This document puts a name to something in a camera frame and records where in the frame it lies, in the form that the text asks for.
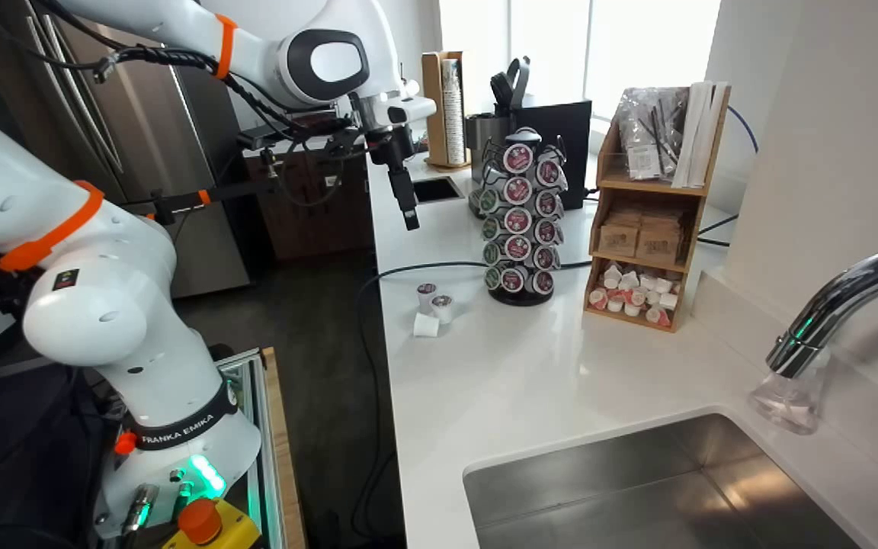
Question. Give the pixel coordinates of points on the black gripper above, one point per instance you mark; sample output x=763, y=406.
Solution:
x=390, y=153

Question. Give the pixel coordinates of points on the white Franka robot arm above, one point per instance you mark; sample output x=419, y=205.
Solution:
x=105, y=294

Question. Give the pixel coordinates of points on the green rim coffee pod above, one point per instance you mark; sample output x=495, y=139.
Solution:
x=491, y=229
x=491, y=255
x=490, y=172
x=485, y=201

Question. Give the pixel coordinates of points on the dark wooden cabinet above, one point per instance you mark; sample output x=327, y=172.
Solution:
x=306, y=217

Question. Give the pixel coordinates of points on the red lid coffee pod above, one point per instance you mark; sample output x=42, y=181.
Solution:
x=517, y=247
x=540, y=281
x=517, y=191
x=549, y=204
x=517, y=222
x=547, y=257
x=517, y=156
x=549, y=172
x=515, y=280
x=547, y=233

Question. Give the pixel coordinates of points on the white paper cup stack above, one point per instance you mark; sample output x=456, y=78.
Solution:
x=452, y=109

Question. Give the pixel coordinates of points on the small white creamer cup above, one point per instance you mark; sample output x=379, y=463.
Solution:
x=424, y=326

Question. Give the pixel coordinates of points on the black coffee machine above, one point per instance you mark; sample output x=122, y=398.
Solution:
x=573, y=143

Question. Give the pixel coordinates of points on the brown sugar packet stack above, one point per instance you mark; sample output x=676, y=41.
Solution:
x=660, y=242
x=619, y=238

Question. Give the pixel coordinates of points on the creamer cups pile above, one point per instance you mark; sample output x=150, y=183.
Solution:
x=632, y=294

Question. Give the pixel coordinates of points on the stainless steel refrigerator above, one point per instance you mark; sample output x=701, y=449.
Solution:
x=170, y=132

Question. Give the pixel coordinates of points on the clear bag of stirrers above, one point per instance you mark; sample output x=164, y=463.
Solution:
x=654, y=132

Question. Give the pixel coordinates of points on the wooden board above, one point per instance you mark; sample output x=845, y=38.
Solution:
x=282, y=460

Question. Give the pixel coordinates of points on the wooden condiment organizer shelf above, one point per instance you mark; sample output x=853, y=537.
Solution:
x=706, y=204

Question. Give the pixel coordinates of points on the stainless steel sink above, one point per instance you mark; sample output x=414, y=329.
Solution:
x=641, y=489

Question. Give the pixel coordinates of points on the yellow red emergency stop button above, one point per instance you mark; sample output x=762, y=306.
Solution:
x=200, y=521

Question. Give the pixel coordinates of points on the clear plastic faucet cover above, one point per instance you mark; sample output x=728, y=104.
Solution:
x=792, y=400

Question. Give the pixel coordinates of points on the chrome kitchen faucet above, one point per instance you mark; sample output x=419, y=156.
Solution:
x=845, y=286

